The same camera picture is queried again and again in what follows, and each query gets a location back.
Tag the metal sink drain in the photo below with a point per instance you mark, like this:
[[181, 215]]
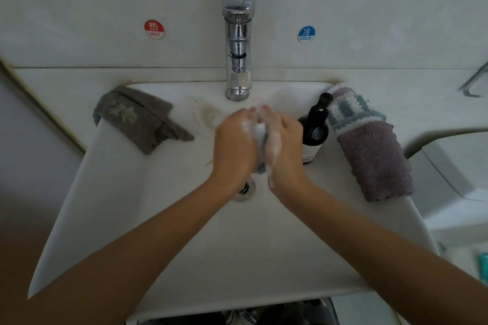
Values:
[[245, 189]]

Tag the gray patterned trousers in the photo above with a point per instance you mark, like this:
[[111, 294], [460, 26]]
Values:
[[244, 313]]

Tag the person's left hand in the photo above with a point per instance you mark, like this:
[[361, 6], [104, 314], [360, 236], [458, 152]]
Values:
[[232, 149]]

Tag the white toilet tank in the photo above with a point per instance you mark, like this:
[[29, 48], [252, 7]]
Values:
[[454, 180]]

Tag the brown cloth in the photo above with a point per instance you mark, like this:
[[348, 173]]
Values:
[[376, 157]]

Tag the white toilet lid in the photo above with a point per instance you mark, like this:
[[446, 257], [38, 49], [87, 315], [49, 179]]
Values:
[[471, 264]]

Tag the person's right forearm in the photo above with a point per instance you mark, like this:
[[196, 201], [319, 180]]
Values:
[[389, 252]]

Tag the person's right hand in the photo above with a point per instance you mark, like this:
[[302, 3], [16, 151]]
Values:
[[286, 149]]

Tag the blue round sticker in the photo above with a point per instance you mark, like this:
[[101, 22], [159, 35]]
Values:
[[306, 33]]

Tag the metal wall shelf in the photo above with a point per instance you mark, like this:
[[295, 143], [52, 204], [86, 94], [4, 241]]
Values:
[[474, 83]]

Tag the chrome faucet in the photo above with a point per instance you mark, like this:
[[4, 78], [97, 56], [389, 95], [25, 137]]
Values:
[[238, 43]]

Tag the white ceramic sink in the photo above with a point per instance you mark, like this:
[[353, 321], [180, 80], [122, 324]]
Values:
[[244, 252]]

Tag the black pump soap bottle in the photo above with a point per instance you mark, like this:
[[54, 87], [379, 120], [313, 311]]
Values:
[[314, 132]]

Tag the blue stained cloth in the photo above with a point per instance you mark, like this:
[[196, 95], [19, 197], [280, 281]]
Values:
[[261, 142]]

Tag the pink white striped cloth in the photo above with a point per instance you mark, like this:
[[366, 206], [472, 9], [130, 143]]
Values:
[[341, 91]]

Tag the teal tube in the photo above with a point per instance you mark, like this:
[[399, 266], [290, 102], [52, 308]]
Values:
[[483, 266]]

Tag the person's left forearm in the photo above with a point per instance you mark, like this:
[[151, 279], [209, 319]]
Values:
[[114, 260]]

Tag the red round sticker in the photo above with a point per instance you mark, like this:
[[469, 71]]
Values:
[[155, 28]]

